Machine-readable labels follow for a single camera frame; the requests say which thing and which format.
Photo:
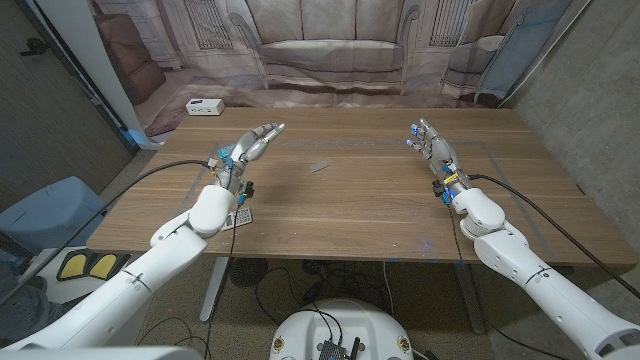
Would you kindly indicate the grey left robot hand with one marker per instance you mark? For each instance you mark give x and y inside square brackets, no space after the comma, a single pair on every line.
[247,147]

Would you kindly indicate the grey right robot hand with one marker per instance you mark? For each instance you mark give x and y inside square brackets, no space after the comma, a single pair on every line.
[442,150]

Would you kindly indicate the white pocket calculator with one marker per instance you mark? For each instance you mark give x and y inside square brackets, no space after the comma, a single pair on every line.
[243,217]

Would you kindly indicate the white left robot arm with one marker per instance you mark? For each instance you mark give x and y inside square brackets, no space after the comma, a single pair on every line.
[165,250]

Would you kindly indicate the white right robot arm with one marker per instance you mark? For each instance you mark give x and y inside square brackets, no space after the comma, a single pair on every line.
[540,280]

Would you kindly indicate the teal flip phone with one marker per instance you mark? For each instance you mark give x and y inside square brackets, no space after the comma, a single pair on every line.
[226,149]

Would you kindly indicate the white power strip box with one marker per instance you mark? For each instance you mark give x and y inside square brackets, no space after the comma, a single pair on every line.
[205,106]

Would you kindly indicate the small clear plastic tube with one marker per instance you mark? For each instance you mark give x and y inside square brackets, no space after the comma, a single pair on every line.
[318,166]

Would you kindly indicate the black round grille device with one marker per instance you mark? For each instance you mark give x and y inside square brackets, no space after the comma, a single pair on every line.
[248,271]

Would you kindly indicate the printed sofa room backdrop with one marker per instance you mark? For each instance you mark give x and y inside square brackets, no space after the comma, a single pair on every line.
[330,50]

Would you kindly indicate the white table leg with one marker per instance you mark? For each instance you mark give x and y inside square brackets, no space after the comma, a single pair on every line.
[215,295]

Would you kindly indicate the grey table leg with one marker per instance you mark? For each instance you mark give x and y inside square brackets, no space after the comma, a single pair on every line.
[470,300]

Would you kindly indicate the black power adapter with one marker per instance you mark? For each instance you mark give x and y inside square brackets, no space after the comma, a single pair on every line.
[312,291]

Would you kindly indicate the yellow foot pedal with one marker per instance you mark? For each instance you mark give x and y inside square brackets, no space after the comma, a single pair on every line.
[102,266]
[74,266]

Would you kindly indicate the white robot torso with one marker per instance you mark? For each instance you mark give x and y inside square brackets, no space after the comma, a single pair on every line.
[350,320]

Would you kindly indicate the blue-grey plastic bin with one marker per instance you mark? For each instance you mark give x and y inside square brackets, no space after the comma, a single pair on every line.
[50,205]

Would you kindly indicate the black torso electronics module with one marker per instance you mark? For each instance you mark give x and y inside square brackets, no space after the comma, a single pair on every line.
[332,351]

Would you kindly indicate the white pedal base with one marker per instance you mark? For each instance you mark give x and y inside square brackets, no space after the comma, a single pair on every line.
[55,292]

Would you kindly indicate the person's leg in jeans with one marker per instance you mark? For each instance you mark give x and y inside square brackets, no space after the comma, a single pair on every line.
[30,305]

